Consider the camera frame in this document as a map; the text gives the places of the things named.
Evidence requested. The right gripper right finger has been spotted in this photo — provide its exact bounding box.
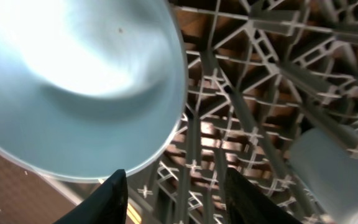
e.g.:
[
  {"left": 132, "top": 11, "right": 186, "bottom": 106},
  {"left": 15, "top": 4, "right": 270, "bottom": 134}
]
[{"left": 224, "top": 167, "right": 301, "bottom": 224}]

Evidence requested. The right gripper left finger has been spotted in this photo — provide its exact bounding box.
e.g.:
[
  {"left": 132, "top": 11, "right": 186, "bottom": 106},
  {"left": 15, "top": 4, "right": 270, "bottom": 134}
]
[{"left": 55, "top": 169, "right": 128, "bottom": 224}]

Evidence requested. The light blue cup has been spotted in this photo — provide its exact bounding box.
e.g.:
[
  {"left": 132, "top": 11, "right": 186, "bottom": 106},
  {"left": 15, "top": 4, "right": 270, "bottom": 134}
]
[{"left": 289, "top": 128, "right": 358, "bottom": 223}]

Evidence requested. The light blue rice bowl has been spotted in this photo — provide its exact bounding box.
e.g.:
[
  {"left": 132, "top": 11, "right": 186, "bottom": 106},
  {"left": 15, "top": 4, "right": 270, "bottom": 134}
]
[{"left": 0, "top": 0, "right": 188, "bottom": 182}]

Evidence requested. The wooden chopstick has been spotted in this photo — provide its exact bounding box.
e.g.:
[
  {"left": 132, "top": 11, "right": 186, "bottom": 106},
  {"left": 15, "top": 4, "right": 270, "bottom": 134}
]
[{"left": 126, "top": 203, "right": 142, "bottom": 224}]

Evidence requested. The grey plastic dishwasher rack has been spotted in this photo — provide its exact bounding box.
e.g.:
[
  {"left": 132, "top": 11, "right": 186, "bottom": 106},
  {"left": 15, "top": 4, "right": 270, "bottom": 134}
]
[{"left": 128, "top": 0, "right": 358, "bottom": 223}]

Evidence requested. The dark brown serving tray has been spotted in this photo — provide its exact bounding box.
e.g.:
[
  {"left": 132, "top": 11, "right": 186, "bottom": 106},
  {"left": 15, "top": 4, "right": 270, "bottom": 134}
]
[{"left": 0, "top": 156, "right": 75, "bottom": 224}]

